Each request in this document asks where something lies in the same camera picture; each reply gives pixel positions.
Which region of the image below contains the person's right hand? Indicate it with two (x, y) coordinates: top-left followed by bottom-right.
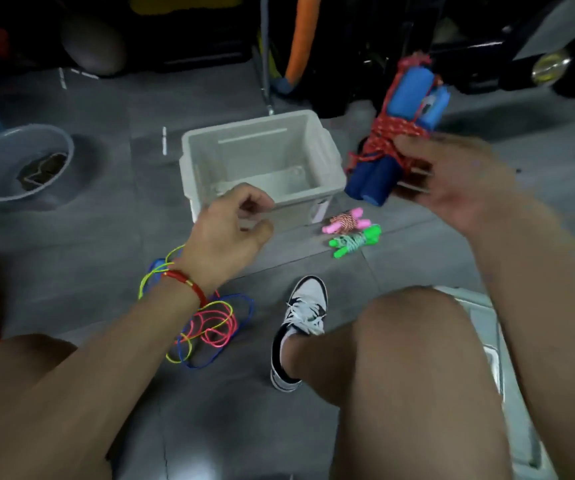
(392, 133), (521, 241)

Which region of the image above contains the person's left hand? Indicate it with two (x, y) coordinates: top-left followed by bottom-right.
(176, 183), (276, 297)

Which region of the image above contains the pile of jump ropes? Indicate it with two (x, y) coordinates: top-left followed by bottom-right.
(138, 244), (255, 369)

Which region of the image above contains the grey plastic storage bin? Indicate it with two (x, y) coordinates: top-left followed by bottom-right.
(179, 109), (347, 231)

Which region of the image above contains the blue foam handle skipping rope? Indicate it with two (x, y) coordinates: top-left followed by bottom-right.
(343, 52), (452, 208)

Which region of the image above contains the green braided jump rope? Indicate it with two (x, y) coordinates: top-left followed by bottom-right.
(328, 223), (382, 259)

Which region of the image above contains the wound pink-handled rope bundle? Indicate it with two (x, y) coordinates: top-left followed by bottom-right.
(321, 207), (372, 235)

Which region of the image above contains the person's left forearm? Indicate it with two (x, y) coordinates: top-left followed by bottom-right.
(0, 277), (208, 480)

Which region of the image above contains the person's right forearm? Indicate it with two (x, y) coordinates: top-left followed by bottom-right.
(467, 194), (575, 480)

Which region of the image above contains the person's right shoe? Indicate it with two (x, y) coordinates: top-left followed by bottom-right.
(270, 274), (329, 394)

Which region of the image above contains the clear bin lid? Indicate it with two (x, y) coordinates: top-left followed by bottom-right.
(432, 286), (558, 480)

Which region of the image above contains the person's right leg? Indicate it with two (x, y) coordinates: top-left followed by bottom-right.
(282, 287), (513, 480)

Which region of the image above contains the person's leg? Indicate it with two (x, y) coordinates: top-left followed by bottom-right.
(0, 334), (118, 480)
(282, 287), (513, 480)

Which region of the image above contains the person's left leg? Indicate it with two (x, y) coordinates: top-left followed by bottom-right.
(0, 334), (118, 480)

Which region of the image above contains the black weight machine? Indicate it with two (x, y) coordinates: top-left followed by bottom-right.
(317, 0), (575, 121)

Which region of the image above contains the multicoloured hula hoop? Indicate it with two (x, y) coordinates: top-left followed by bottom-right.
(272, 0), (323, 95)

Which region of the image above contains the brown ball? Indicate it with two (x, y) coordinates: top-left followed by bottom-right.
(59, 17), (128, 77)

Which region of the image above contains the yellow flat board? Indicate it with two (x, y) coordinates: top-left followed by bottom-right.
(128, 0), (244, 15)

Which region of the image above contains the red string bracelet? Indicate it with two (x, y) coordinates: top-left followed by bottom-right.
(162, 269), (208, 308)

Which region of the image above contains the brown tangled strap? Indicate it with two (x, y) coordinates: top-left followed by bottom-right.
(16, 152), (68, 191)

